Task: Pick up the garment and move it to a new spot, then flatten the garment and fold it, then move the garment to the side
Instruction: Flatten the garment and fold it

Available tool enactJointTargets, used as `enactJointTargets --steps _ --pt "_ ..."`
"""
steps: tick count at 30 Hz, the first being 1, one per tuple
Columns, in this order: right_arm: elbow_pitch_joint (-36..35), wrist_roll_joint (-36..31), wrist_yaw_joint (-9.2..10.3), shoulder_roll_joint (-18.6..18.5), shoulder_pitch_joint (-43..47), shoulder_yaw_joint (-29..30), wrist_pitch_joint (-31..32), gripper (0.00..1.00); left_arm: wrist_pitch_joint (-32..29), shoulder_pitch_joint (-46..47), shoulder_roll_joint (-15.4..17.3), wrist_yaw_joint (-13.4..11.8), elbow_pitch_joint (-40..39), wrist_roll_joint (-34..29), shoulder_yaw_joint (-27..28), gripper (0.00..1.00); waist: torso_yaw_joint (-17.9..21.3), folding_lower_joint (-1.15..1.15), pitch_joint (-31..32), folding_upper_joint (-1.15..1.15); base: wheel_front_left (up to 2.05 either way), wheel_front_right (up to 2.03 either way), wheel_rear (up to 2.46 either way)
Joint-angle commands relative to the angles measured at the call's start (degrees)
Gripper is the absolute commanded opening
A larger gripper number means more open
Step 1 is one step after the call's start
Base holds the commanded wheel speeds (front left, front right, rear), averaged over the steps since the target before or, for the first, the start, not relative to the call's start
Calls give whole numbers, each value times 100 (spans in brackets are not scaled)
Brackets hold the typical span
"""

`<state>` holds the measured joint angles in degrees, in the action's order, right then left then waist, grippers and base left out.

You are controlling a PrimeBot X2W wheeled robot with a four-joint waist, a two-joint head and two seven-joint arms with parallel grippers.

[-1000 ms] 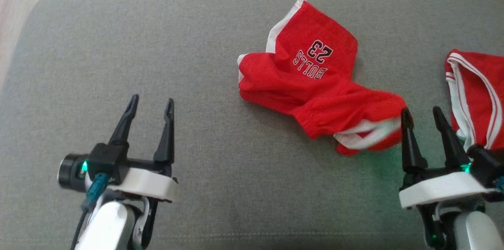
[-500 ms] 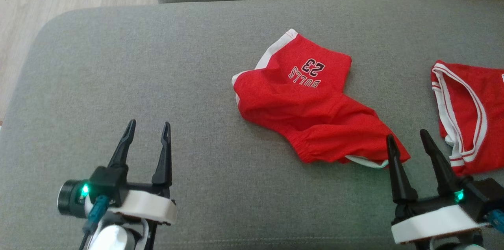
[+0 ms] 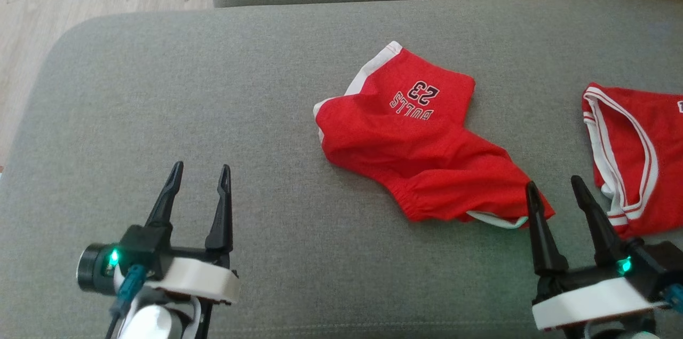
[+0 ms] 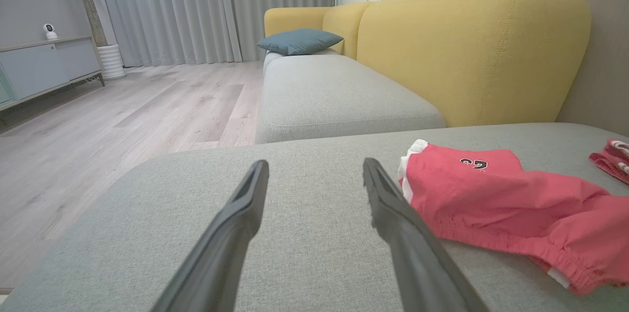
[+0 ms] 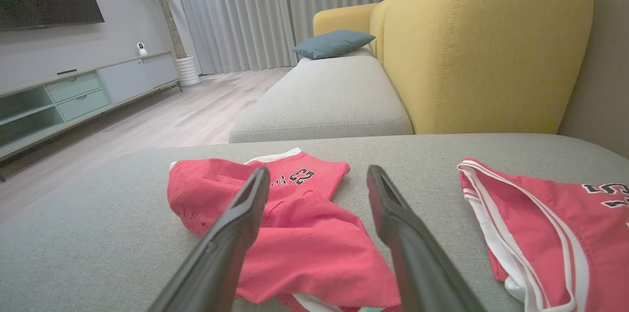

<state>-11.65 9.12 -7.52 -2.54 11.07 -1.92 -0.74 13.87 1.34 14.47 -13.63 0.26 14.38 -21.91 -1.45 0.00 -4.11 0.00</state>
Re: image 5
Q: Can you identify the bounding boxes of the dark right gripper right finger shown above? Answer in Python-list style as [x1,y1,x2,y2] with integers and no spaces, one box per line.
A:
[366,165,487,312]

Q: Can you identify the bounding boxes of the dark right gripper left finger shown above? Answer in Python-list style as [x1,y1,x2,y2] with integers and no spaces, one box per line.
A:
[147,167,271,312]

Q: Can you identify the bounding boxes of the red white basketball shorts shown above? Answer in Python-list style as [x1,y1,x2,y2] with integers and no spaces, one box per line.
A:
[167,147,402,312]

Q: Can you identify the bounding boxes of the red white basketball jersey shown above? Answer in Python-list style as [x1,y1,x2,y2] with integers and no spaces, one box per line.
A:
[457,157,629,312]

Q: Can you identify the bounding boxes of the grey sofa chaise seat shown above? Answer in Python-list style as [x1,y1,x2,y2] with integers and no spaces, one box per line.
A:
[0,133,629,312]

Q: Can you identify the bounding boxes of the grey sofa seat cushion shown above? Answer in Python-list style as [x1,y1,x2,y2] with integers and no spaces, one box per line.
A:
[229,46,415,144]

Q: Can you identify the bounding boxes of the white ribbed plant pot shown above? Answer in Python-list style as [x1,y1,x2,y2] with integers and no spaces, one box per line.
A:
[175,55,201,87]

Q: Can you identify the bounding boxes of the grey green tv cabinet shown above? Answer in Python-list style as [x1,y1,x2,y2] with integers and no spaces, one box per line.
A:
[0,51,183,183]

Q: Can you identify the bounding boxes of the yellow sofa backrest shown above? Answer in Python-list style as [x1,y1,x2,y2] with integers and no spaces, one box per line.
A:
[313,0,595,135]

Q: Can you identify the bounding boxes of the blue throw pillow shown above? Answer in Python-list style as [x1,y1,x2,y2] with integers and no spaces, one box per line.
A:
[292,29,376,61]

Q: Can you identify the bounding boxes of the grey pleated curtain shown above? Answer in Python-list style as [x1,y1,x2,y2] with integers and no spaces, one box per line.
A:
[171,0,392,76]

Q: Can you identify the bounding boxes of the indoor tree plant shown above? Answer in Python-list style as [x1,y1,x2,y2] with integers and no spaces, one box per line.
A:
[128,0,188,60]

